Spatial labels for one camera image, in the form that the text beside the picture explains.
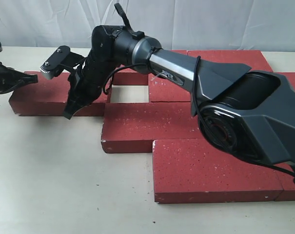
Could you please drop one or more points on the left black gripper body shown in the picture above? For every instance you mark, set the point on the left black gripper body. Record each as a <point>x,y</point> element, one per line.
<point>10,79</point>

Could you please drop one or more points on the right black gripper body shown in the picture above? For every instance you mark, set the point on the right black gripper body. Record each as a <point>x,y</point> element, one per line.
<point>88,81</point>

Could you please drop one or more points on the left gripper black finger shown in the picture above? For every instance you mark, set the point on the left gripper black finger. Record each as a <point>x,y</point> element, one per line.
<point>25,79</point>

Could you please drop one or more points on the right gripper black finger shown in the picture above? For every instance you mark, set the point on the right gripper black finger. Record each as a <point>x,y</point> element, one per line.
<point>72,106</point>

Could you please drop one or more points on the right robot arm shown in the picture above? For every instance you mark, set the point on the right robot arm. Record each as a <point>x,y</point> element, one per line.
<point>249,114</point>

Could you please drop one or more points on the front large red brick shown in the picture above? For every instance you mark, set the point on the front large red brick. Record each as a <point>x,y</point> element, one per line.
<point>192,171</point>

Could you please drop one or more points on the grey fabric backdrop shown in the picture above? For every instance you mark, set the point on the grey fabric backdrop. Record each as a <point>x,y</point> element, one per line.
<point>267,25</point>

